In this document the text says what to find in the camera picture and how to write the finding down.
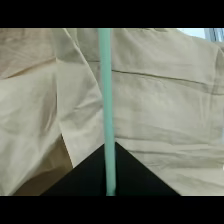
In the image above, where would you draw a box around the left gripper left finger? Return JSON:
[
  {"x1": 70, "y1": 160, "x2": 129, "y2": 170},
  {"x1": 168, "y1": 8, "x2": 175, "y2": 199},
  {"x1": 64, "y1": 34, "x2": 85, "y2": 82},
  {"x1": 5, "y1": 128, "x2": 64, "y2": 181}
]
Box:
[{"x1": 40, "y1": 143, "x2": 108, "y2": 197}]

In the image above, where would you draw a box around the green clothes hanger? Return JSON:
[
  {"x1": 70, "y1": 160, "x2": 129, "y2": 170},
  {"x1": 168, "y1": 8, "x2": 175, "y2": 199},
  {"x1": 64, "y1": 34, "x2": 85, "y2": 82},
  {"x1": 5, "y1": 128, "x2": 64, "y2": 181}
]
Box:
[{"x1": 96, "y1": 28, "x2": 118, "y2": 197}]

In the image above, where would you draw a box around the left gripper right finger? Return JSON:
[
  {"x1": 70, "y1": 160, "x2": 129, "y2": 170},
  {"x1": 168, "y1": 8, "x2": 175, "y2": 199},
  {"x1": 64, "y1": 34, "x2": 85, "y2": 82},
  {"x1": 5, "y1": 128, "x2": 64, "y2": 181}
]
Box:
[{"x1": 114, "y1": 141, "x2": 181, "y2": 197}]

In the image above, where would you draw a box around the beige shirt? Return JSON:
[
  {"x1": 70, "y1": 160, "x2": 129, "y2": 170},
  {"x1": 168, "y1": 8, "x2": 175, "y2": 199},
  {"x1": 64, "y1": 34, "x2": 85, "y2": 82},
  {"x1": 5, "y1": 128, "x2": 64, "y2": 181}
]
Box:
[{"x1": 0, "y1": 28, "x2": 224, "y2": 197}]

